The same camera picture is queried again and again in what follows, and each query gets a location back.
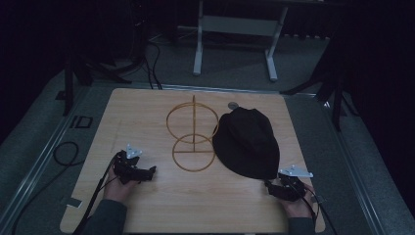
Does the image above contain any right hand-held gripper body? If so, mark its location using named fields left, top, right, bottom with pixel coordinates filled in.
left=274, top=164, right=314, bottom=203

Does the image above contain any black tripod stand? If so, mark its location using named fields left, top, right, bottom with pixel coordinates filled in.
left=279, top=32, right=360, bottom=132
left=55, top=48, right=133, bottom=118

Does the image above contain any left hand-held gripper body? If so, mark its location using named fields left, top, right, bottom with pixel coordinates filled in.
left=112, top=143, right=145, bottom=186

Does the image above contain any black floor cable loop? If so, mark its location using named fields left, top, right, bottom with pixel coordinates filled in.
left=11, top=140, right=86, bottom=235

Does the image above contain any black floor cables bundle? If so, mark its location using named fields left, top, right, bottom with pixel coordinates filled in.
left=142, top=40, right=163, bottom=91

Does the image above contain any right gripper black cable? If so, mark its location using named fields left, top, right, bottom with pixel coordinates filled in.
left=292, top=181, right=339, bottom=235

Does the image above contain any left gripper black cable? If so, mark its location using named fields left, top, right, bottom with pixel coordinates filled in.
left=72, top=156, right=119, bottom=235

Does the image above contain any black bucket hat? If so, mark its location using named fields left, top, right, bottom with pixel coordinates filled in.
left=211, top=106, right=281, bottom=181

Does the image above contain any white metal table frame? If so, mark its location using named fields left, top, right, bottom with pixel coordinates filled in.
left=191, top=0, right=290, bottom=83

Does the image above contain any gold wire hat stand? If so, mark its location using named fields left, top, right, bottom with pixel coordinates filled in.
left=165, top=94, right=220, bottom=173

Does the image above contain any person's left hand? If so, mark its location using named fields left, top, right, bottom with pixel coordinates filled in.
left=103, top=165, right=140, bottom=206

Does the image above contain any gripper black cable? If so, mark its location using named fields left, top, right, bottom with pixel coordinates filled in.
left=72, top=156, right=119, bottom=235
left=292, top=181, right=339, bottom=235

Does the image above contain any black square floor frame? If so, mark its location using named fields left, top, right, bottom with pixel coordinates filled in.
left=69, top=115, right=94, bottom=129

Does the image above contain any person's right hand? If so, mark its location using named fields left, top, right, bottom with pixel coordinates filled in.
left=278, top=183, right=316, bottom=219

